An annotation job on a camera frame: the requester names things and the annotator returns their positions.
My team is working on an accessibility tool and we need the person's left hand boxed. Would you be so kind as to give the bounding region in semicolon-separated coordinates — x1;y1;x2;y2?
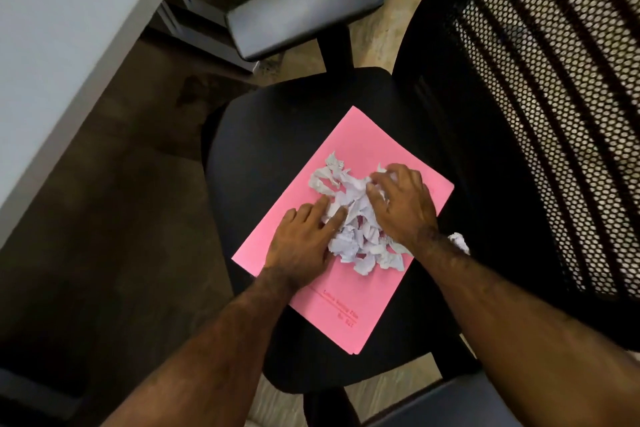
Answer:
263;194;350;293

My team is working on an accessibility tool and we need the person's right hand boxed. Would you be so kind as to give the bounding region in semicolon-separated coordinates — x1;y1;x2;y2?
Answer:
367;164;441;254

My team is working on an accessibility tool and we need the pile of torn white paper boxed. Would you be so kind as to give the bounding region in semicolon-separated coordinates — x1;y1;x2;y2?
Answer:
307;151;414;276

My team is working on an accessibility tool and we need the person's right forearm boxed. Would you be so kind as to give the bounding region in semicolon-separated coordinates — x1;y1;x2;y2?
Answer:
410;229;640;427

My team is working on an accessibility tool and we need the person's left forearm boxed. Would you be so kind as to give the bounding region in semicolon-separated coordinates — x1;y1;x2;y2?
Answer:
100;267;302;427

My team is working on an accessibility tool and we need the black chair seat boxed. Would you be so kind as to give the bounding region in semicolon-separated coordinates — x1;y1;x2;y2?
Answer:
201;66;482;392

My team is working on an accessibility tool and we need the crumpled white paper scrap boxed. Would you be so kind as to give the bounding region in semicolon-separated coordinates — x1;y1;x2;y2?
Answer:
447;233;471;256

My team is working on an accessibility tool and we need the pink file folder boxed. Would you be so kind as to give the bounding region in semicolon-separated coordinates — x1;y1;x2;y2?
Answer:
231;106;455;356

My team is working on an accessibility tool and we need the black mesh chair backrest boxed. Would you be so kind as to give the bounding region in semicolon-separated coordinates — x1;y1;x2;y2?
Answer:
392;0;640;337

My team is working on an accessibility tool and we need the grey chair armrest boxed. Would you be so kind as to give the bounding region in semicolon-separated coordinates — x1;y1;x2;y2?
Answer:
362;371;523;427
224;0;385;62

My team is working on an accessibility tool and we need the grey metal table leg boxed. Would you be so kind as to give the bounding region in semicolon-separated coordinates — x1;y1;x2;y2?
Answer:
152;0;261;74

